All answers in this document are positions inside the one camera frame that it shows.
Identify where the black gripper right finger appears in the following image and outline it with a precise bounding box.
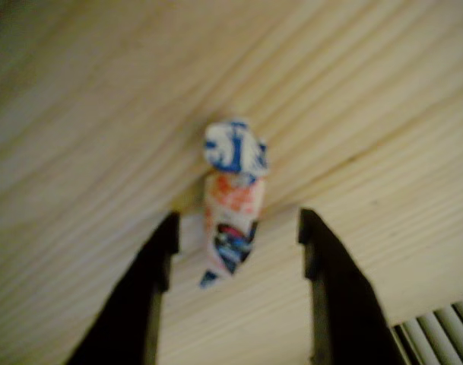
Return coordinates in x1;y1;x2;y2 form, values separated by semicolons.
297;207;411;365

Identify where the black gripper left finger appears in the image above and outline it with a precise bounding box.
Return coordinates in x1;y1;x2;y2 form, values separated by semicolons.
65;211;181;365

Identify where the candy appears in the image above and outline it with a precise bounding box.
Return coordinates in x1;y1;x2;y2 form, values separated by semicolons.
198;118;272;290

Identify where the white ribbed radiator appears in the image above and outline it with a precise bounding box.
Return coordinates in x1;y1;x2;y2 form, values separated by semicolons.
392;296;463;365

